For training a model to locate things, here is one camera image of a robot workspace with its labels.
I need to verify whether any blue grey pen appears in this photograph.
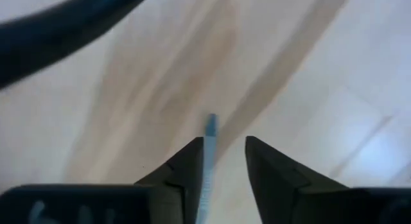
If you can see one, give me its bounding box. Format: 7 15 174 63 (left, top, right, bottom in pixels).
195 113 220 224

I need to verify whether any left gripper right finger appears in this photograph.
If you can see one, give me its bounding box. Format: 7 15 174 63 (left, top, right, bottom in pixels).
245 135 350 224

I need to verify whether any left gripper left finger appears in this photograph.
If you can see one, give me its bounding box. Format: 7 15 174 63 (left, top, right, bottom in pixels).
134 136 205 224

